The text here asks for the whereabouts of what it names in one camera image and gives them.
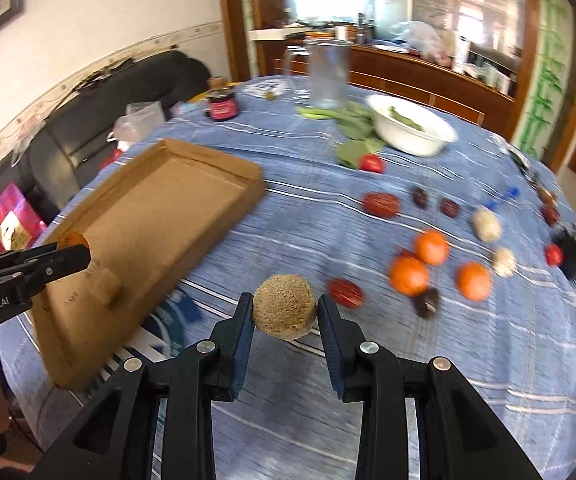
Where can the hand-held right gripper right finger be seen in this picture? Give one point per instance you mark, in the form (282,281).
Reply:
(332,350)

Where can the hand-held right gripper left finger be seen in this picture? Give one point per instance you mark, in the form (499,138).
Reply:
(243,345)

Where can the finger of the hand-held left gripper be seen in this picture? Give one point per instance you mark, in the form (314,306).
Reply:
(67,255)
(62,274)

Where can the orange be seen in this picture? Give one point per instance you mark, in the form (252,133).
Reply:
(409,275)
(474,281)
(431,246)
(73,238)

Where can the sesame-coated round cake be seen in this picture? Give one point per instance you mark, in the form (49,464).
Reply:
(284,305)
(504,261)
(486,225)

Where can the small red date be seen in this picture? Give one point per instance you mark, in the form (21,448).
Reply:
(550,215)
(346,292)

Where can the brown cardboard tray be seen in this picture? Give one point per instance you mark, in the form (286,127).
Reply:
(157,220)

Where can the dark chocolate-coloured pastry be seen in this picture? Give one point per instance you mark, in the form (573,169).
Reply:
(427,302)

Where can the pink gift bag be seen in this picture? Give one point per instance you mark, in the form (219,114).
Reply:
(12,210)

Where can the red plastic bag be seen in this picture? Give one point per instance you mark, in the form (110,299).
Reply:
(112,155)

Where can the blue checked tablecloth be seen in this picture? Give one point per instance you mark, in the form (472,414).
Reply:
(318,220)

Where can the black leather sofa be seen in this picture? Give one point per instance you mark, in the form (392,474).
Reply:
(87,125)

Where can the clear plastic bag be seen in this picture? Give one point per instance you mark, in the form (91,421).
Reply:
(137,120)

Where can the large red date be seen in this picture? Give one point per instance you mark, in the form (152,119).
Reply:
(382,204)

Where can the dark brown date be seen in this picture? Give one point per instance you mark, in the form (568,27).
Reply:
(450,207)
(420,196)

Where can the clear plastic bottle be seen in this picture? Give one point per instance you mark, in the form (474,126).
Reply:
(185,108)

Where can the red radish with leaves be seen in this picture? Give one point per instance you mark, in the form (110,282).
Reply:
(372,162)

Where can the dark jar with pink label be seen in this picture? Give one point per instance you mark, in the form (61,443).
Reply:
(222,107)

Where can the white bowl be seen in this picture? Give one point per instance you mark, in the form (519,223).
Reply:
(418,142)

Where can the tan round container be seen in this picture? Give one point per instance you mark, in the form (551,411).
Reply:
(216,81)

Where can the leafy green vegetables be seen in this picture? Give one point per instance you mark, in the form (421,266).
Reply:
(338,117)

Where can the small red fruit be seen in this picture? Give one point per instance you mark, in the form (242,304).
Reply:
(554,255)

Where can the white plate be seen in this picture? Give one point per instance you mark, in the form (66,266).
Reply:
(258,90)

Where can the black device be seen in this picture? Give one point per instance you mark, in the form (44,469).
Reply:
(573,255)

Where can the clear glass pitcher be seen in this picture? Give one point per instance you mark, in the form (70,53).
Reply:
(328,75)

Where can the wooden sideboard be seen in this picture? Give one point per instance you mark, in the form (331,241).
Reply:
(418,75)

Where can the white plastic bag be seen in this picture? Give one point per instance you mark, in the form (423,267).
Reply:
(420,35)

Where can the white refrigerator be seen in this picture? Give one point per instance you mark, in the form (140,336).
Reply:
(393,10)

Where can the wooden door frame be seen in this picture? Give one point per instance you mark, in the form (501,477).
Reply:
(233,20)

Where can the green bamboo wall sticker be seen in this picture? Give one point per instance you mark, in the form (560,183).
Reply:
(543,85)

